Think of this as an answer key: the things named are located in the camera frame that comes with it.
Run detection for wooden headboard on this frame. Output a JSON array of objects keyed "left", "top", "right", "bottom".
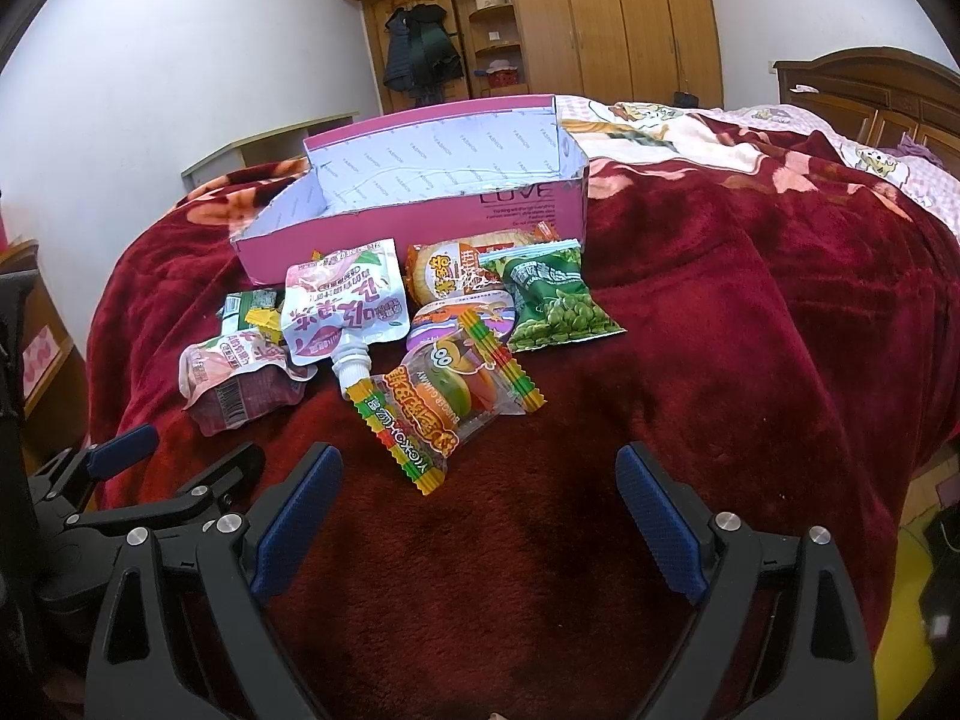
[{"left": 775, "top": 47, "right": 960, "bottom": 177}]

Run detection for low white shelf unit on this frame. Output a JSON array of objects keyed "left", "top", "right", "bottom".
[{"left": 181, "top": 112, "right": 356, "bottom": 192}]

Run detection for purple mint tin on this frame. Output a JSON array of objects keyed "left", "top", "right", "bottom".
[{"left": 406, "top": 297, "right": 518, "bottom": 353}]

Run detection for burger gummy candy packet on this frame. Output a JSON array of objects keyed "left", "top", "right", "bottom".
[{"left": 345, "top": 309, "right": 547, "bottom": 496}]

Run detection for pink checked cartoon bedsheet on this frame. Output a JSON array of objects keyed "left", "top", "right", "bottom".
[{"left": 556, "top": 94, "right": 958, "bottom": 232}]

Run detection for dark red floral blanket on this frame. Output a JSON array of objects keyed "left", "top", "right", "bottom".
[{"left": 86, "top": 137, "right": 958, "bottom": 718}]

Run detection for red pot on shelf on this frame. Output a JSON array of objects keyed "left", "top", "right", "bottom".
[{"left": 475, "top": 59, "right": 519, "bottom": 89}]

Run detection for green peas snack bag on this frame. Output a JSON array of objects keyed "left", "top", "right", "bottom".
[{"left": 480, "top": 239, "right": 625, "bottom": 353}]

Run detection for large peach jelly pouch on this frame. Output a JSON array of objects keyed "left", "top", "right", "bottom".
[{"left": 280, "top": 239, "right": 410, "bottom": 395}]

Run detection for small green snack bag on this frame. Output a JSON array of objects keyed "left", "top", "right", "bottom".
[{"left": 218, "top": 288, "right": 280, "bottom": 335}]

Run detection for rice cracker orange pack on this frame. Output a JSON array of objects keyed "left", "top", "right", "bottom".
[{"left": 405, "top": 221, "right": 560, "bottom": 305}]

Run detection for black bag by wardrobe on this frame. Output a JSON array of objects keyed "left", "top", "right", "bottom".
[{"left": 672, "top": 91, "right": 700, "bottom": 109}]

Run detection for wooden side cabinet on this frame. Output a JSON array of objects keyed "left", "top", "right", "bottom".
[{"left": 21, "top": 277, "right": 88, "bottom": 473}]

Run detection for pink cardboard box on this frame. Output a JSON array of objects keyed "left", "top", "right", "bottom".
[{"left": 231, "top": 94, "right": 589, "bottom": 284}]

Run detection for yellow candy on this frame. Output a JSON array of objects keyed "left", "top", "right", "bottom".
[{"left": 244, "top": 307, "right": 285, "bottom": 344}]

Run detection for dark hanging coats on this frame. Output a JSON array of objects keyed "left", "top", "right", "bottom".
[{"left": 382, "top": 4, "right": 466, "bottom": 107}]

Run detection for wooden wardrobe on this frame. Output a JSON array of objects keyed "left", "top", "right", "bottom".
[{"left": 356, "top": 0, "right": 724, "bottom": 107}]

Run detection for small peach jelly pouch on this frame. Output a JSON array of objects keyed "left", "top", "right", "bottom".
[{"left": 178, "top": 328, "right": 317, "bottom": 437}]

